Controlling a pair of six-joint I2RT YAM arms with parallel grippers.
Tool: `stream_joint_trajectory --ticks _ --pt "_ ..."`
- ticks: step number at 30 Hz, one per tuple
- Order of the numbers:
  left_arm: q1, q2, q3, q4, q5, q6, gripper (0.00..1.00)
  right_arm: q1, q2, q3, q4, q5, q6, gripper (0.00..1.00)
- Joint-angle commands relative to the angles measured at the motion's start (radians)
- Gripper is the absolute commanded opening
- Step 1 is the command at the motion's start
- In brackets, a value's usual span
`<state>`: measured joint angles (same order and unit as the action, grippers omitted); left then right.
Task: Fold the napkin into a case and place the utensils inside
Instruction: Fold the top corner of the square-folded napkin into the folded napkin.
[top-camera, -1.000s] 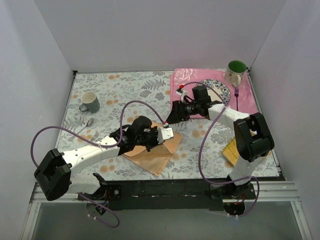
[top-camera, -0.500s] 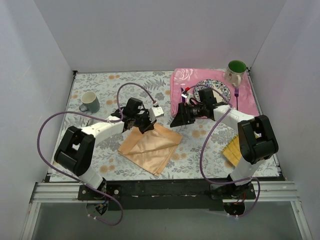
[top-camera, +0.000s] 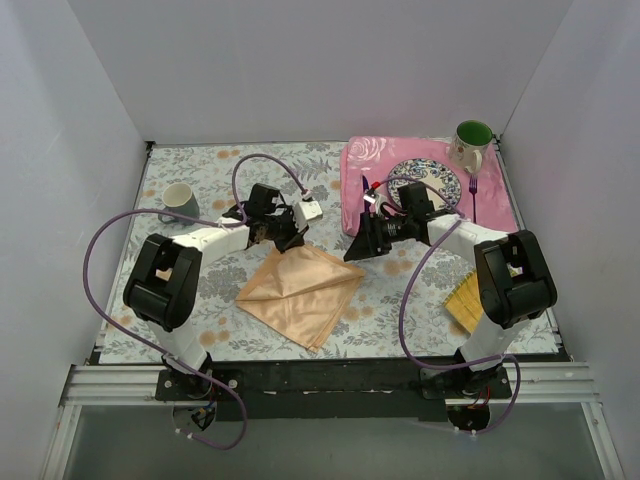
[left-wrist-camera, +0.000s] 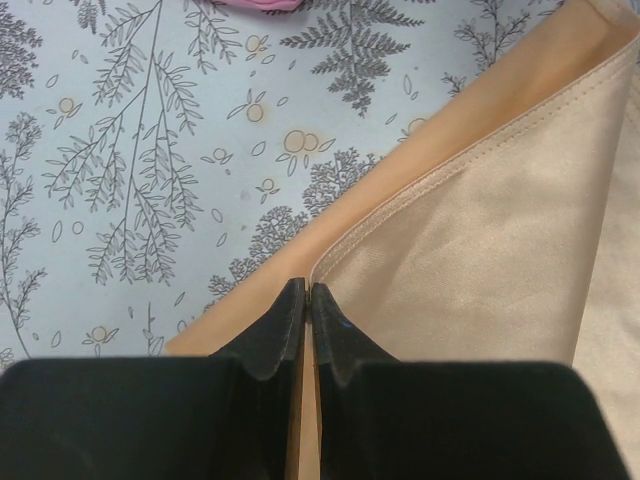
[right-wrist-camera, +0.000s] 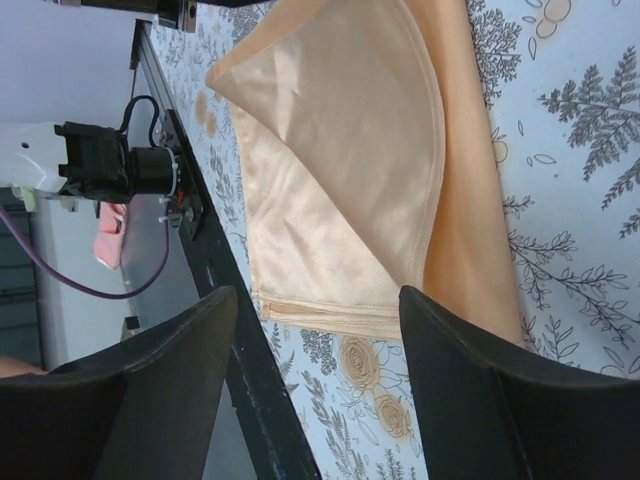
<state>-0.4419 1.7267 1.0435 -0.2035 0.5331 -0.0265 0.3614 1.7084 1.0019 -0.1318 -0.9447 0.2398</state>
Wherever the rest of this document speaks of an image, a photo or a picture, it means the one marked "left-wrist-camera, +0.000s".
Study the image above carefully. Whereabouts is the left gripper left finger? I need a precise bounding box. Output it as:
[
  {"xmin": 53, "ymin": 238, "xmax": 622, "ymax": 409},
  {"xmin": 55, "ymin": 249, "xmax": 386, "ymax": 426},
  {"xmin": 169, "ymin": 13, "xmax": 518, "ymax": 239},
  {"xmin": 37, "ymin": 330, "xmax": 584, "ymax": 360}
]
[{"xmin": 1, "ymin": 278, "xmax": 306, "ymax": 479}]

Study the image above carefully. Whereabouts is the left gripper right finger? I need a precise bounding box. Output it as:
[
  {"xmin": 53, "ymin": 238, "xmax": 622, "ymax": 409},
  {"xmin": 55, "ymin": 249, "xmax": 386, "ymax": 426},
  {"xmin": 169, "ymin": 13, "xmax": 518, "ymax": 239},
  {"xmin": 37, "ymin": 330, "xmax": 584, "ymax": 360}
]
[{"xmin": 310, "ymin": 283, "xmax": 625, "ymax": 479}]

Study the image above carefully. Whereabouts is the orange satin napkin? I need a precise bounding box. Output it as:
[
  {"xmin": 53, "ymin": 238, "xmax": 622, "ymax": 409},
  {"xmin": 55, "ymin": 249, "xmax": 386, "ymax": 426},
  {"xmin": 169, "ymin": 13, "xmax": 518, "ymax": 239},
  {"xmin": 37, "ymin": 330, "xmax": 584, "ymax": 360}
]
[{"xmin": 167, "ymin": 1, "xmax": 639, "ymax": 472}]

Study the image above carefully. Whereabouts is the pink floral placemat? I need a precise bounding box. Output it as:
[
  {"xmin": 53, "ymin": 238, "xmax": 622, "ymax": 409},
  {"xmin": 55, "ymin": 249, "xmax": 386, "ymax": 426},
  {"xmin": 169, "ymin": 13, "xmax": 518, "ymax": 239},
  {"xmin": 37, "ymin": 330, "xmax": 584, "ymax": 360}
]
[{"xmin": 219, "ymin": 0, "xmax": 302, "ymax": 12}]

